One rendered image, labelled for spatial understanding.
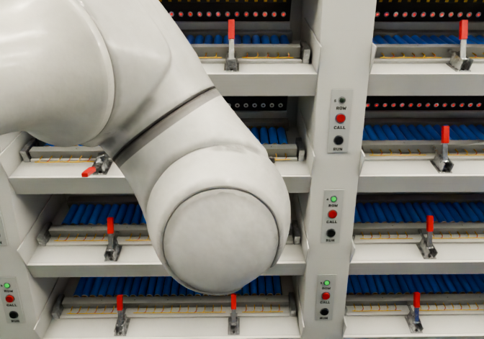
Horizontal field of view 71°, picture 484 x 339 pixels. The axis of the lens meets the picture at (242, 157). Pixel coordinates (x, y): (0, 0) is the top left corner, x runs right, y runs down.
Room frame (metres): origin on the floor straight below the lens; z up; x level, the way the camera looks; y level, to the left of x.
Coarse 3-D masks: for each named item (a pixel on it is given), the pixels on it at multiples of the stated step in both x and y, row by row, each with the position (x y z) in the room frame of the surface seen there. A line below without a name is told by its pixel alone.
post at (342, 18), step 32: (320, 0) 0.66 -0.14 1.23; (352, 0) 0.64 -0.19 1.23; (320, 32) 0.64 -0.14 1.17; (352, 32) 0.64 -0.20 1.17; (320, 64) 0.64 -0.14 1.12; (352, 64) 0.64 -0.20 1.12; (320, 96) 0.64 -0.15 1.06; (320, 128) 0.64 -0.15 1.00; (352, 128) 0.64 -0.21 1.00; (320, 160) 0.64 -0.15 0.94; (352, 160) 0.64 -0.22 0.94; (320, 192) 0.64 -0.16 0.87; (352, 192) 0.64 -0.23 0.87; (320, 224) 0.64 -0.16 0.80; (352, 224) 0.64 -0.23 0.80; (320, 256) 0.64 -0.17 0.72; (320, 320) 0.64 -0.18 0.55
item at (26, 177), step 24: (24, 144) 0.70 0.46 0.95; (24, 168) 0.66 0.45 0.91; (48, 168) 0.66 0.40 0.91; (72, 168) 0.66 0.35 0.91; (288, 168) 0.66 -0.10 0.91; (312, 168) 0.63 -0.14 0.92; (24, 192) 0.65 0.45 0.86; (48, 192) 0.65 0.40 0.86; (72, 192) 0.65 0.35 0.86; (96, 192) 0.65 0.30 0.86; (120, 192) 0.65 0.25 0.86; (288, 192) 0.65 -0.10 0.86
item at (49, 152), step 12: (264, 144) 0.70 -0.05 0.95; (276, 144) 0.70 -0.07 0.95; (288, 144) 0.70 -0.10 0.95; (36, 156) 0.68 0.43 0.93; (48, 156) 0.68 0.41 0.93; (60, 156) 0.68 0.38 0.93; (72, 156) 0.68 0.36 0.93; (84, 156) 0.68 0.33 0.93; (96, 156) 0.68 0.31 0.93; (108, 156) 0.68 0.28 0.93; (276, 156) 0.68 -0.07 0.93; (288, 156) 0.70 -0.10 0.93
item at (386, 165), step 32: (384, 96) 0.80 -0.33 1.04; (416, 96) 0.80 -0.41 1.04; (448, 96) 0.80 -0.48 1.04; (480, 96) 0.80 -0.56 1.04; (384, 128) 0.78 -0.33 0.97; (416, 128) 0.79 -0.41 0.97; (448, 128) 0.67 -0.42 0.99; (480, 128) 0.78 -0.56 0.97; (384, 160) 0.69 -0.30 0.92; (416, 160) 0.69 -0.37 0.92; (448, 160) 0.66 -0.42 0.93; (480, 160) 0.69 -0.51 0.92
